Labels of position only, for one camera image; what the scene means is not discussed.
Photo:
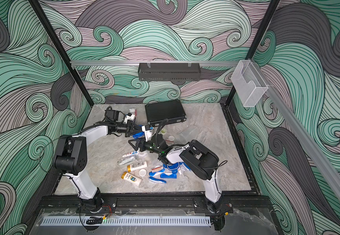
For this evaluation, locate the black wall shelf tray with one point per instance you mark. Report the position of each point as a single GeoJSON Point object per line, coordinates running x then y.
{"type": "Point", "coordinates": [178, 72]}

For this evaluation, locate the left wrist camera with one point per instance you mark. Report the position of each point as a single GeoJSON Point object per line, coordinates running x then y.
{"type": "Point", "coordinates": [113, 116]}

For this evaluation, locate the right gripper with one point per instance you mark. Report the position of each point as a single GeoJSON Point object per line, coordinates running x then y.
{"type": "Point", "coordinates": [141, 143]}

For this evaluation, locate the round white soap disc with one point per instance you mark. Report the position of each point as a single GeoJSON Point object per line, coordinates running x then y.
{"type": "Point", "coordinates": [142, 172]}

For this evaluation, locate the small pink-capped bottle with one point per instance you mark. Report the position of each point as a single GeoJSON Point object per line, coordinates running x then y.
{"type": "Point", "coordinates": [133, 111]}

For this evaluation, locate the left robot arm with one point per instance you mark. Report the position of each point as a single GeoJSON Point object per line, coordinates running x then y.
{"type": "Point", "coordinates": [70, 158]}

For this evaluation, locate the toothpaste and brush packet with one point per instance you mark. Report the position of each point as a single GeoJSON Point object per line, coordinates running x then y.
{"type": "Point", "coordinates": [183, 168]}

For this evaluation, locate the small green round cap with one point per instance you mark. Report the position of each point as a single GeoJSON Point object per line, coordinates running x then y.
{"type": "Point", "coordinates": [163, 131]}

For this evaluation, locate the red white small packet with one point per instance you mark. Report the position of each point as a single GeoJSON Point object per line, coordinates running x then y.
{"type": "Point", "coordinates": [157, 168]}

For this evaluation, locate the small white pink jar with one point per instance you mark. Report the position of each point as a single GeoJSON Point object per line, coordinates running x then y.
{"type": "Point", "coordinates": [171, 138]}

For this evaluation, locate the clear acrylic wall holder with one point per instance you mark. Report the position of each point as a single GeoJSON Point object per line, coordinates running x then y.
{"type": "Point", "coordinates": [249, 83]}

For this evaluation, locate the blue-lid container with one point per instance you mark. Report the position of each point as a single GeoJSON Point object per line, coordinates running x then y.
{"type": "Point", "coordinates": [189, 134]}
{"type": "Point", "coordinates": [140, 134]}

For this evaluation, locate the yellow-cap bottle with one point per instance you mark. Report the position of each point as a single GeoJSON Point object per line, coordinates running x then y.
{"type": "Point", "coordinates": [127, 176]}
{"type": "Point", "coordinates": [136, 166]}

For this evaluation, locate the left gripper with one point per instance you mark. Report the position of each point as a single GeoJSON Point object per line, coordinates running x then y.
{"type": "Point", "coordinates": [130, 129]}

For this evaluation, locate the white slotted cable duct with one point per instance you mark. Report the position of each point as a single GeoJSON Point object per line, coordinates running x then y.
{"type": "Point", "coordinates": [128, 221]}

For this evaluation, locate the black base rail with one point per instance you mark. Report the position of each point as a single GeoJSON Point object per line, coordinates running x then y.
{"type": "Point", "coordinates": [189, 201]}

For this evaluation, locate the black hard case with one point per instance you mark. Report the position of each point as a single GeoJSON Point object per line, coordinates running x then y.
{"type": "Point", "coordinates": [172, 110]}

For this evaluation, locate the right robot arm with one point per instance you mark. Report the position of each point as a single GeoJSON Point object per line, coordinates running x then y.
{"type": "Point", "coordinates": [199, 159]}

